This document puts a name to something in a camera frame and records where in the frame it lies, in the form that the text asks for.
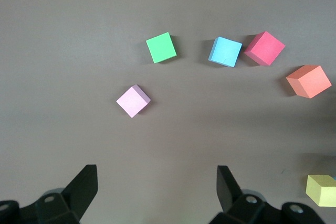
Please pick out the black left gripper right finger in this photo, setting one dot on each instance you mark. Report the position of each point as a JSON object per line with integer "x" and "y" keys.
{"x": 227, "y": 192}

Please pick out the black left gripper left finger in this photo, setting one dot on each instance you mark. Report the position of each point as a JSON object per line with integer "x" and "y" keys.
{"x": 84, "y": 190}

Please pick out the yellow foam cube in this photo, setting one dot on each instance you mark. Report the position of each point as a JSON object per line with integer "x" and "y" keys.
{"x": 323, "y": 191}

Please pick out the pink foam cube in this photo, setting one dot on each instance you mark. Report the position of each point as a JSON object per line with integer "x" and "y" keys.
{"x": 132, "y": 101}

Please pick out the orange foam cube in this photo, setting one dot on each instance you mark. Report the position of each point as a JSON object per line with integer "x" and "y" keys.
{"x": 309, "y": 82}

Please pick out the brown table mat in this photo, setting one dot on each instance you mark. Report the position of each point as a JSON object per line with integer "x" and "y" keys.
{"x": 78, "y": 51}

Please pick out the red foam cube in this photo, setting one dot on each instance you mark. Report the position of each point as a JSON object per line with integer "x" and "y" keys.
{"x": 265, "y": 48}

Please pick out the green foam cube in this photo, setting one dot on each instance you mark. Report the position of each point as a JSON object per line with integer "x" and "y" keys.
{"x": 160, "y": 47}

